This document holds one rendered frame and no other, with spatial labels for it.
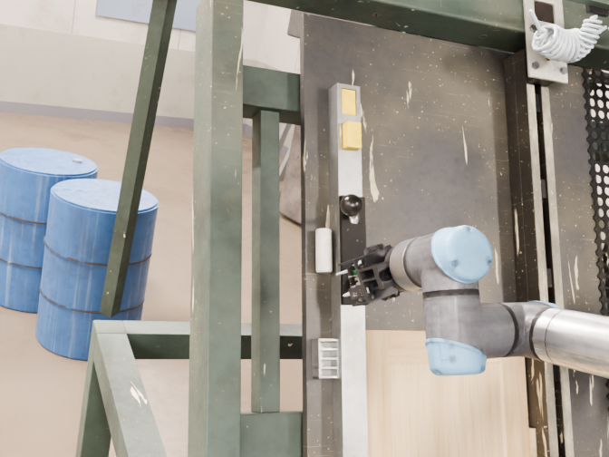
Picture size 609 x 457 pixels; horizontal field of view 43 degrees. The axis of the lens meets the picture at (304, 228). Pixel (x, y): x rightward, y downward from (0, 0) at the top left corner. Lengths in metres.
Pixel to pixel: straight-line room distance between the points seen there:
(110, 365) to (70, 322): 1.58
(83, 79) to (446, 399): 7.69
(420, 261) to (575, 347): 0.22
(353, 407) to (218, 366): 0.26
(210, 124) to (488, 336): 0.61
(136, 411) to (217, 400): 0.78
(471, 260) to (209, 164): 0.53
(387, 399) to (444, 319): 0.46
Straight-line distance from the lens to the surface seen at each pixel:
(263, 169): 1.48
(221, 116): 1.37
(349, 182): 1.45
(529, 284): 1.64
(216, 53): 1.41
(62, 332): 3.85
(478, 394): 1.58
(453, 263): 1.01
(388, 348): 1.47
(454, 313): 1.02
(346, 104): 1.49
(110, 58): 8.95
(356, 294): 1.20
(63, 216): 3.67
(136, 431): 1.99
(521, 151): 1.69
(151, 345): 2.46
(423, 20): 1.62
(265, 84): 1.52
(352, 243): 1.42
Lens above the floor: 1.88
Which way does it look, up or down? 17 degrees down
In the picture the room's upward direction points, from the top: 12 degrees clockwise
